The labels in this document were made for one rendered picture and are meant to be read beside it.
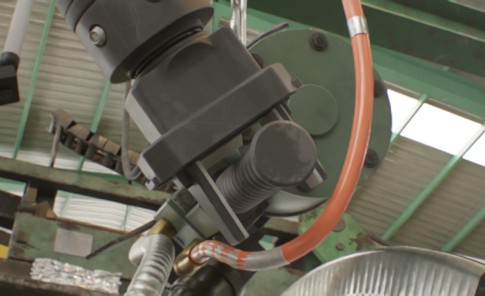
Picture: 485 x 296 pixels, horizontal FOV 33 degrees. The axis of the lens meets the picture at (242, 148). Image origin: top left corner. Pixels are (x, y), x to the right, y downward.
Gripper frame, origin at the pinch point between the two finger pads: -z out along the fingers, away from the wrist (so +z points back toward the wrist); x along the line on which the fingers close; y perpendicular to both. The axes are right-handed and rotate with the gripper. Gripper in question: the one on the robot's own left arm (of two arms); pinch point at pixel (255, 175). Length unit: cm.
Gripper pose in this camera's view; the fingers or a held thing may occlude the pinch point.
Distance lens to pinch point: 55.4
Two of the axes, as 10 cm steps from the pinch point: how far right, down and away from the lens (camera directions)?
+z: -5.8, -8.1, 0.5
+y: -2.5, 2.4, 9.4
